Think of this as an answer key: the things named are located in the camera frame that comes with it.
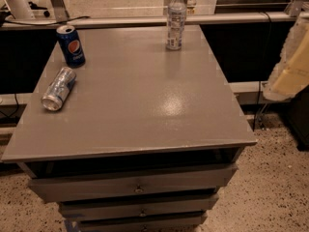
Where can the clear blue plastic bottle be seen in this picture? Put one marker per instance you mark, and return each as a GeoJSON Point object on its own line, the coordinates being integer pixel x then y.
{"type": "Point", "coordinates": [176, 15]}

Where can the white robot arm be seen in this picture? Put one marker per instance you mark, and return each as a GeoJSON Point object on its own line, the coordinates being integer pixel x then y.
{"type": "Point", "coordinates": [291, 74]}

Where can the silver redbull can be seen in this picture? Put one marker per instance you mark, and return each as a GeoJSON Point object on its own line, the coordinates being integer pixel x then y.
{"type": "Point", "coordinates": [59, 89]}

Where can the blue pepsi can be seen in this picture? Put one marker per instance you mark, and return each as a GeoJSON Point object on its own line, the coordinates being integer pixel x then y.
{"type": "Point", "coordinates": [71, 46]}

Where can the grey drawer cabinet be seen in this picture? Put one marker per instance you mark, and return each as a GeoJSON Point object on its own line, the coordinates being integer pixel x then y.
{"type": "Point", "coordinates": [135, 106]}

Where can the top grey drawer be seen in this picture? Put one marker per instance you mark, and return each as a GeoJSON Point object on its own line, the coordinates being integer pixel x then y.
{"type": "Point", "coordinates": [133, 183]}

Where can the grey drawer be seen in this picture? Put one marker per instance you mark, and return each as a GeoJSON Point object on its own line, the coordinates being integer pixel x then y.
{"type": "Point", "coordinates": [140, 208]}
{"type": "Point", "coordinates": [133, 183]}
{"type": "Point", "coordinates": [142, 224]}

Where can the middle grey drawer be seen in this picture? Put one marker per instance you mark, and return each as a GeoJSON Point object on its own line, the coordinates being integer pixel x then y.
{"type": "Point", "coordinates": [140, 208]}

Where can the bottom grey drawer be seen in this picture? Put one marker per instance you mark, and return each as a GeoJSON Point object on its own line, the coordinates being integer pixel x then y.
{"type": "Point", "coordinates": [142, 224]}

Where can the white pipe in background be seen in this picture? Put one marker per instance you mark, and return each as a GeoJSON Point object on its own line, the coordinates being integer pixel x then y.
{"type": "Point", "coordinates": [20, 9]}

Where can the metal frame rail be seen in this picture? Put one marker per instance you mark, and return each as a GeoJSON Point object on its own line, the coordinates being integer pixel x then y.
{"type": "Point", "coordinates": [147, 21]}

